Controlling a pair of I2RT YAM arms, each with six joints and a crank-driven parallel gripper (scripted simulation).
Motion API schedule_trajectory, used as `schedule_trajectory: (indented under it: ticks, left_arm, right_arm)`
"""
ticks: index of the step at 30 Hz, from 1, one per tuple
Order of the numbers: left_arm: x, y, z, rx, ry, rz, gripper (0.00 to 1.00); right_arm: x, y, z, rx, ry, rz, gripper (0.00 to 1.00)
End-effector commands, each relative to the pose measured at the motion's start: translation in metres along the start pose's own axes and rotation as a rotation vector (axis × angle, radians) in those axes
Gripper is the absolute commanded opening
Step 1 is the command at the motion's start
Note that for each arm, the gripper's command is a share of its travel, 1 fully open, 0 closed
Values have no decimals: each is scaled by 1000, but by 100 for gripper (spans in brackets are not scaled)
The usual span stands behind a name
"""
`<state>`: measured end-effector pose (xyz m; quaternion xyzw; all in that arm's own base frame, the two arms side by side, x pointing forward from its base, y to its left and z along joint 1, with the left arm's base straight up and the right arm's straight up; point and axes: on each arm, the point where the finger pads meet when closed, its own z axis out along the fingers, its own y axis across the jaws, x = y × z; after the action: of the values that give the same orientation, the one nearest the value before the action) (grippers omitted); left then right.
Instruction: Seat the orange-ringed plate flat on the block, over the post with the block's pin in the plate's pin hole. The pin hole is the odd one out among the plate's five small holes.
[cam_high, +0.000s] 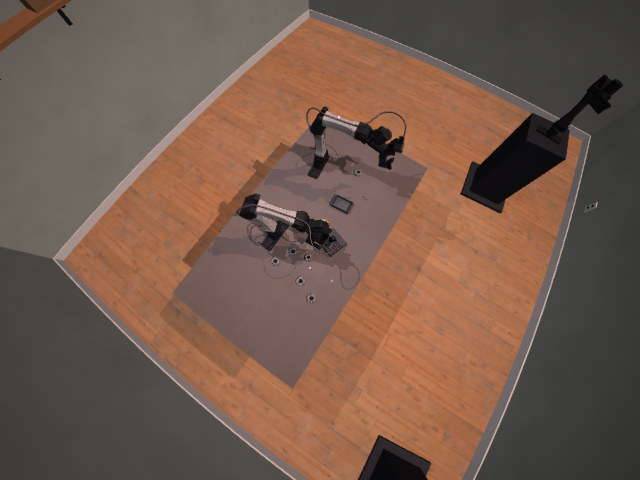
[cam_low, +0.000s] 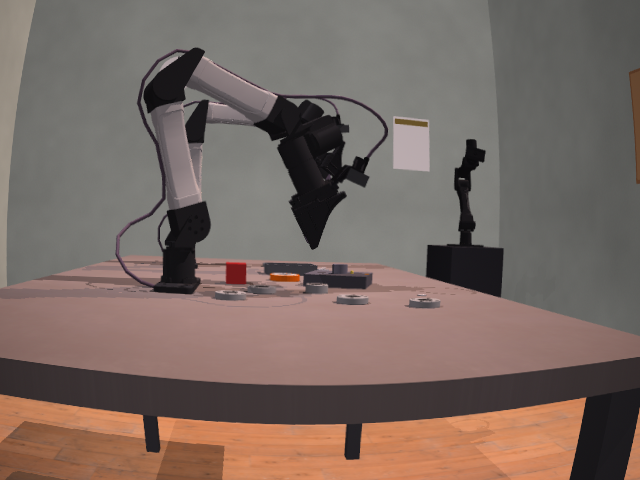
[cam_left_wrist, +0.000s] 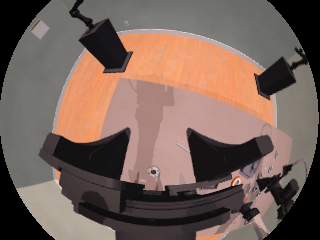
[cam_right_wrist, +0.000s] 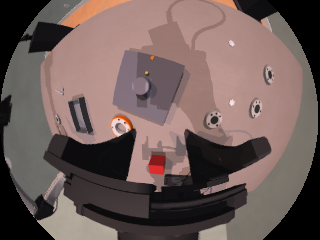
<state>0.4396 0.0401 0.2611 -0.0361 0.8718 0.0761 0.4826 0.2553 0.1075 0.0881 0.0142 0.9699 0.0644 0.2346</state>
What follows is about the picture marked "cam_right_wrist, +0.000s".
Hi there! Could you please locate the red cube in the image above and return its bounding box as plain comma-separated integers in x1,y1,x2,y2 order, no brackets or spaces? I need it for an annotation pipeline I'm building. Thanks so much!
148,155,165,175

